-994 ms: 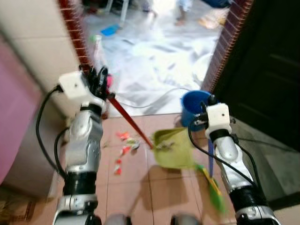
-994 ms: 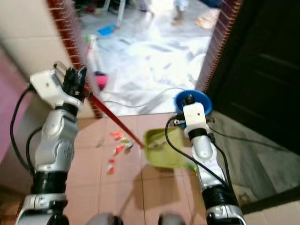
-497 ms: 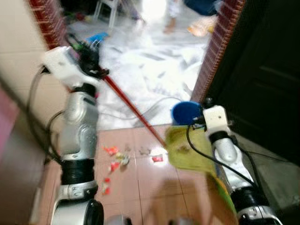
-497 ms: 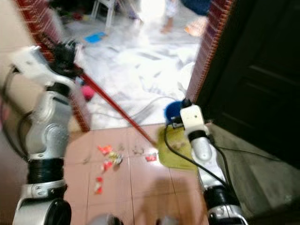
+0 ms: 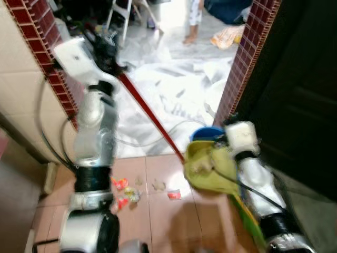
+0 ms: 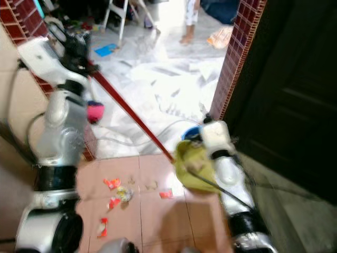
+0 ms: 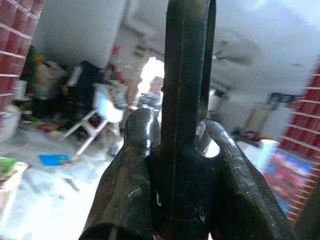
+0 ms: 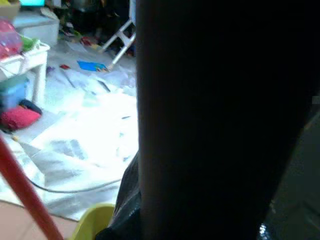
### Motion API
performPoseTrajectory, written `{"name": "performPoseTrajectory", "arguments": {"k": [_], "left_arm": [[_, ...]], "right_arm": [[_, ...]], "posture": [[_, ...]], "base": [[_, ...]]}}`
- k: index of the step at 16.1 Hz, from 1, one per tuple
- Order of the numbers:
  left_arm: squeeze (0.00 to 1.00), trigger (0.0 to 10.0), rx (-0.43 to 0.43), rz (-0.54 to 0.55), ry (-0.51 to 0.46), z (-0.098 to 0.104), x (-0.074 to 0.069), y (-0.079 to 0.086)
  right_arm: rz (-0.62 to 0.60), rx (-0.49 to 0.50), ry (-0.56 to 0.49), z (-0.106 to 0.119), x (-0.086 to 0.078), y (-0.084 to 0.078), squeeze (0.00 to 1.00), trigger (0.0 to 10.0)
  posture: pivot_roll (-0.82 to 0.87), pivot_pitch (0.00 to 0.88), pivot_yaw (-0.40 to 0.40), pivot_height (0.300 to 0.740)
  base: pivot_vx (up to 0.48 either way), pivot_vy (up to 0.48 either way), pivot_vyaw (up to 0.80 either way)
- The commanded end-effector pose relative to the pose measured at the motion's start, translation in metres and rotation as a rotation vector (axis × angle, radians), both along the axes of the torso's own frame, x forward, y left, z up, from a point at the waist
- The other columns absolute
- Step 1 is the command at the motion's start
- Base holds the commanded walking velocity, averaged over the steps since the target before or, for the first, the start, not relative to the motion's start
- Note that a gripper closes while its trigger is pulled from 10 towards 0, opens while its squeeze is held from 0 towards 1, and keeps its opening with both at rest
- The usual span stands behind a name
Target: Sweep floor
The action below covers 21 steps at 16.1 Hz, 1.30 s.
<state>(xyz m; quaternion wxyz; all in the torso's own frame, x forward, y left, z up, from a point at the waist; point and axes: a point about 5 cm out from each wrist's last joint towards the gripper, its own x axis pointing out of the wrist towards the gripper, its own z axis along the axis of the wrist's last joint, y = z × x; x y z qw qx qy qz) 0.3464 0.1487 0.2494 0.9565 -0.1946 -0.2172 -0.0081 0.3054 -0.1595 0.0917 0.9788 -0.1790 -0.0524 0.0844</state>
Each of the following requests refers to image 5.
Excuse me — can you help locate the red broom handle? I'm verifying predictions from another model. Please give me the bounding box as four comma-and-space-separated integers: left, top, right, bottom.
117, 71, 186, 158

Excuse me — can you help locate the yellow-green plastic dustpan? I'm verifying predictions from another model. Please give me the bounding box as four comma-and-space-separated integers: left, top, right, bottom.
183, 140, 268, 251

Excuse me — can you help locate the metal folding ladder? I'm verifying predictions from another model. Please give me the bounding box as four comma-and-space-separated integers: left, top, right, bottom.
103, 0, 158, 45

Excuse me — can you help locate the person's bare leg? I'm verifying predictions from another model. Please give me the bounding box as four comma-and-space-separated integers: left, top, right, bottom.
183, 0, 204, 45

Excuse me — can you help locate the orange plastic bag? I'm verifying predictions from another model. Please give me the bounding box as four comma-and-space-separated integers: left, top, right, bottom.
211, 25, 245, 51

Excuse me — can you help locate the dark wooden door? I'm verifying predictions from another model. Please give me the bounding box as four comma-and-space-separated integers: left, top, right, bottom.
234, 0, 337, 202

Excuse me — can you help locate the blue plastic bucket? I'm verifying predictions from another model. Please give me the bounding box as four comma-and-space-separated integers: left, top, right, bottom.
190, 125, 227, 143

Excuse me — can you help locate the dark blue cloth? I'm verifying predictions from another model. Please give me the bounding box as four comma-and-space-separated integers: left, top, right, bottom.
204, 0, 253, 25

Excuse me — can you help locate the red snack wrapper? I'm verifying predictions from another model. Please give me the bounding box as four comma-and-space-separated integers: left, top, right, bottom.
116, 198, 130, 211
112, 178, 130, 191

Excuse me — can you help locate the colourful crumpled wrapper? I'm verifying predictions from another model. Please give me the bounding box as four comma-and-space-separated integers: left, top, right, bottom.
124, 188, 142, 203

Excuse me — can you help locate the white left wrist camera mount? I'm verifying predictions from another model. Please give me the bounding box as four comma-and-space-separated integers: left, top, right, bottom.
53, 36, 120, 88

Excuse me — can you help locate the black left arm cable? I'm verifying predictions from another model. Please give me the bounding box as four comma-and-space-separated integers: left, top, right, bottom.
34, 74, 77, 172

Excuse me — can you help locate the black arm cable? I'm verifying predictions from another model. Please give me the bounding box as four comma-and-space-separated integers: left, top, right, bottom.
211, 155, 288, 212
34, 74, 77, 172

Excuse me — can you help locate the thin white floor cable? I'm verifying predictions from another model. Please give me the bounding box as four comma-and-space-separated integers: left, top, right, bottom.
115, 119, 207, 149

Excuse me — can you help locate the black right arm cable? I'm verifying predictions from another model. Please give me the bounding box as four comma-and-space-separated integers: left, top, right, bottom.
211, 155, 288, 212

